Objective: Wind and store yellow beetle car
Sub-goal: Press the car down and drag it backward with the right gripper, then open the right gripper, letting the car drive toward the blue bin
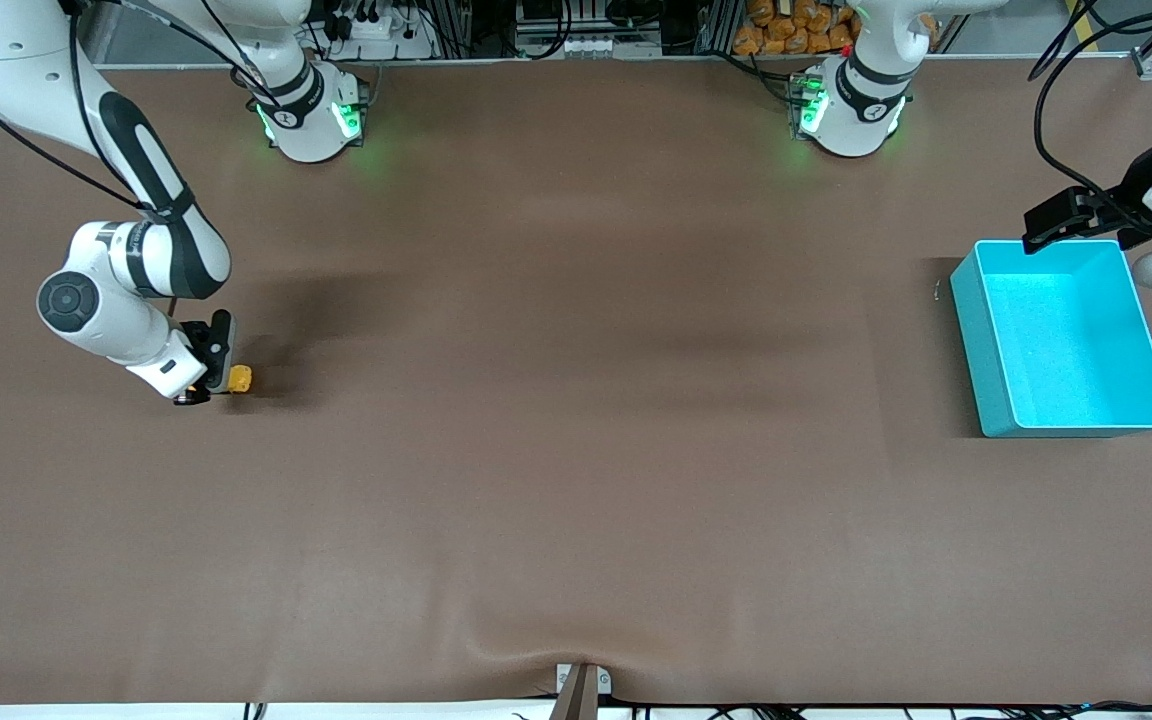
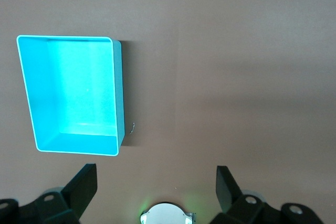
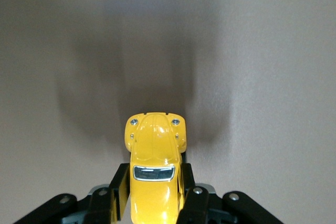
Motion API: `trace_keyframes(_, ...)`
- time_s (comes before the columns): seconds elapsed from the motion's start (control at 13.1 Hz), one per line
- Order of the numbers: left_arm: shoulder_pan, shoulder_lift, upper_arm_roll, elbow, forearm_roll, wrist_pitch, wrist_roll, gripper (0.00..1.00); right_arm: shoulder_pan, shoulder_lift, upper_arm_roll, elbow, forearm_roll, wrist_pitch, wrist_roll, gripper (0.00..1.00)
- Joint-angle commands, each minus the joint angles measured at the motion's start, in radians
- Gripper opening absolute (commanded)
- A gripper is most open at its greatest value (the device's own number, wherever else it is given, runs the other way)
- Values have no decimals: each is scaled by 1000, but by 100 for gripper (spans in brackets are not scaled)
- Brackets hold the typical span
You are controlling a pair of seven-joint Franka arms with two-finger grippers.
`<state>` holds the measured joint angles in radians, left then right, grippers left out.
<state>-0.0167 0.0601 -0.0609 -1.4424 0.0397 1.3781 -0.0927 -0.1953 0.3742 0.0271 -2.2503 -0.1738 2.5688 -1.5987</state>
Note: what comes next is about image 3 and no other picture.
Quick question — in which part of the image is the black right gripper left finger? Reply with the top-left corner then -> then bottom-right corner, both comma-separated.
13,163 -> 131,224

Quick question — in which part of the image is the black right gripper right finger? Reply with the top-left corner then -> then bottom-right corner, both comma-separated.
178,163 -> 284,224

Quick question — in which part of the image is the yellow beetle toy car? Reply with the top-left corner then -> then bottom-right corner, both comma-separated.
123,112 -> 188,224

